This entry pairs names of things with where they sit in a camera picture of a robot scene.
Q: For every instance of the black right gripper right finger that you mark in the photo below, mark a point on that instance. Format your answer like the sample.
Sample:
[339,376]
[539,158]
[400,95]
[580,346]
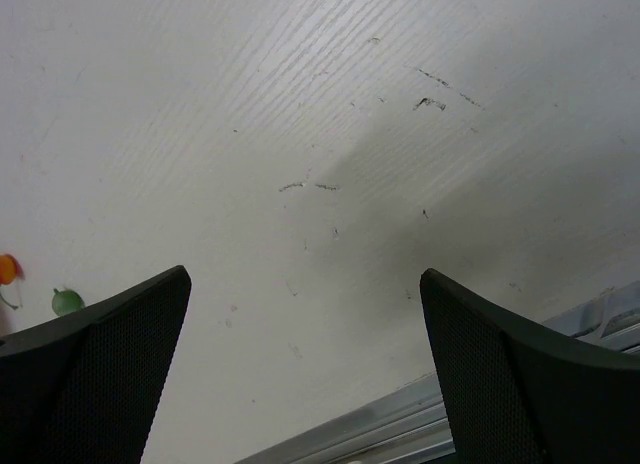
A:
[516,391]

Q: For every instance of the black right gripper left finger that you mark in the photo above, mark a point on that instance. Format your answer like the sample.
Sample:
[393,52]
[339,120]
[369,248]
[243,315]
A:
[85,387]

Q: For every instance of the aluminium table edge rail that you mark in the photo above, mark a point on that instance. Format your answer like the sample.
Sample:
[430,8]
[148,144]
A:
[410,425]

